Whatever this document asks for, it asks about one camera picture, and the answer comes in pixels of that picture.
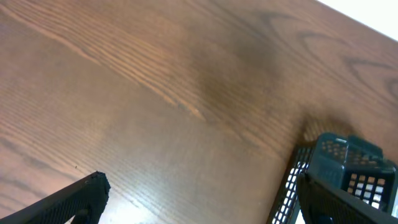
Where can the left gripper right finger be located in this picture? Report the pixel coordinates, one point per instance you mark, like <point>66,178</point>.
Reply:
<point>320,203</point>

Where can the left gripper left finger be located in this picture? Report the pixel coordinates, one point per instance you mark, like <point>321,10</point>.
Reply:
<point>81,202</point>

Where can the black plastic basket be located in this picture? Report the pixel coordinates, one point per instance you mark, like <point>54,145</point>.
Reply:
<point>350,164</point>

